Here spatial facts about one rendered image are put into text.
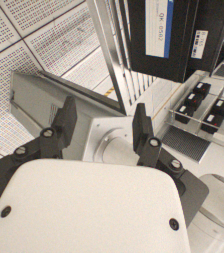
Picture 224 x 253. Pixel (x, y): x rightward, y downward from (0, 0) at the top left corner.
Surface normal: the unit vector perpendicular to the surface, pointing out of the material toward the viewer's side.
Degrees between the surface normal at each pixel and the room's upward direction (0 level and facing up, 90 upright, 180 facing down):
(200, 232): 90
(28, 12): 0
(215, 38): 90
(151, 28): 90
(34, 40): 0
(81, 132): 90
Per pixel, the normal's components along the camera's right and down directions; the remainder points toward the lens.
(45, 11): 0.72, 0.41
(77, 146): -0.64, 0.07
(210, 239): -0.26, 0.02
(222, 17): -0.68, 0.60
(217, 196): -0.71, -0.47
